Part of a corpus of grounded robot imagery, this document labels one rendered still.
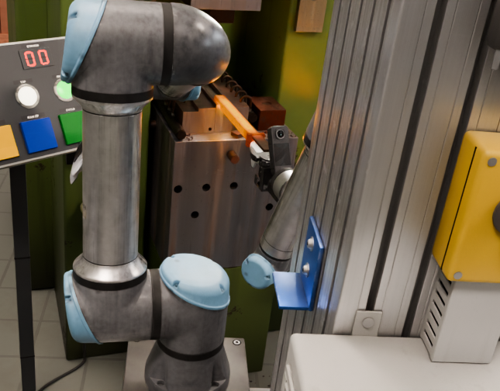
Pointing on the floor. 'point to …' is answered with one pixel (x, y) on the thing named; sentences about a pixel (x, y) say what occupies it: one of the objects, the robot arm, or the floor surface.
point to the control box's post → (22, 274)
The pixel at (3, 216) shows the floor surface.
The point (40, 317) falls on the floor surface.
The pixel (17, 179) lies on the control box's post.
